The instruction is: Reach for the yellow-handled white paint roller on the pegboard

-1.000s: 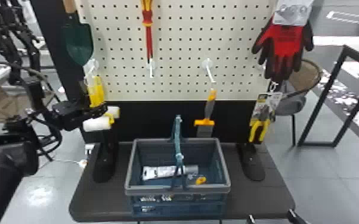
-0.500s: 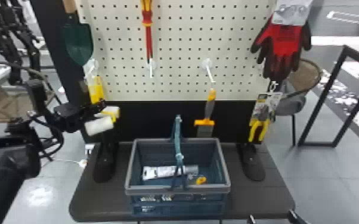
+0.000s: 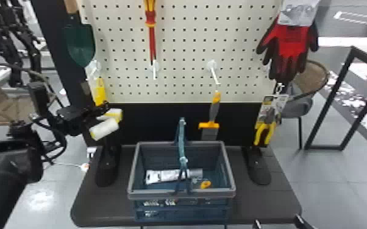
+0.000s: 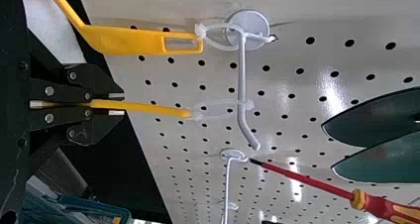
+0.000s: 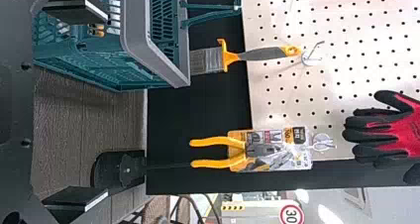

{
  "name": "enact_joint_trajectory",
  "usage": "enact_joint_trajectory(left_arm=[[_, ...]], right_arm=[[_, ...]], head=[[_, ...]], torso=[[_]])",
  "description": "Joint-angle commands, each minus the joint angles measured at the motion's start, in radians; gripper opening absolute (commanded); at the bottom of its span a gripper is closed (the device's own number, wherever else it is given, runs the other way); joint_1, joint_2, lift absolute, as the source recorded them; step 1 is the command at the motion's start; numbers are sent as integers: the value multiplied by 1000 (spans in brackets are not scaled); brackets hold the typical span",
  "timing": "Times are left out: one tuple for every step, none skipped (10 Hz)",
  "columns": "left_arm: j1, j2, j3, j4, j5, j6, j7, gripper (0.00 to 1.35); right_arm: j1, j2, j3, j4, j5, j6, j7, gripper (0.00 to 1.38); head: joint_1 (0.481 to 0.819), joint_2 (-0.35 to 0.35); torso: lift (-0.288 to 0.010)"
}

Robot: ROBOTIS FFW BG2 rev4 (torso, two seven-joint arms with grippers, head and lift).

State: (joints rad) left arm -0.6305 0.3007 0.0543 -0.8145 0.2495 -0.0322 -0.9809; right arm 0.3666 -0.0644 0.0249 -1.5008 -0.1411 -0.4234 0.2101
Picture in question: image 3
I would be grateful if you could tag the white pegboard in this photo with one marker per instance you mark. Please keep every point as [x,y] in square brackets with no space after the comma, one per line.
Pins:
[186,48]

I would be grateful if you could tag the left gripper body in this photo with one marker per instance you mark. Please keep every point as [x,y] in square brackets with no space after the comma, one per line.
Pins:
[71,119]

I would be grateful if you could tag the green trowel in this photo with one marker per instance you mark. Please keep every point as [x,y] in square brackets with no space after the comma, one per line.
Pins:
[79,44]

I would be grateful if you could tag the red black gloves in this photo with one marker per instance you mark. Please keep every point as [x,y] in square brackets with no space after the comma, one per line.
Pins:
[287,44]

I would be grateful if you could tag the grey chair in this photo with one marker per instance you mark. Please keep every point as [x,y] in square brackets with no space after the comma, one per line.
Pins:
[311,80]

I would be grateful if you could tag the yellow grey scraper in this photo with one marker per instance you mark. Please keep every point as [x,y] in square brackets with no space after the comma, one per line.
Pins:
[213,112]

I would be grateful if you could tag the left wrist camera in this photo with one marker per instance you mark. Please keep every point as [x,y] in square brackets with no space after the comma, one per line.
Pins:
[38,99]

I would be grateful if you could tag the red yellow screwdriver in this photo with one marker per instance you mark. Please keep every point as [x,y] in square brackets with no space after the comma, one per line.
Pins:
[151,35]

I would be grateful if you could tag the blue basket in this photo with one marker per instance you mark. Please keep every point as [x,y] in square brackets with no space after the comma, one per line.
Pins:
[145,195]

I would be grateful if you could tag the yellow pliers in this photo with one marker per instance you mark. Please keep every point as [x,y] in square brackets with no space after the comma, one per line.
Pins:
[268,118]

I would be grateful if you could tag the black side table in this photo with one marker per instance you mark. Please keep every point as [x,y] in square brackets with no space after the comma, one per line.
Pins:
[346,92]

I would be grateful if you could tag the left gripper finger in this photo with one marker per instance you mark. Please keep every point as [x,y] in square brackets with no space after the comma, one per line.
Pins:
[97,110]

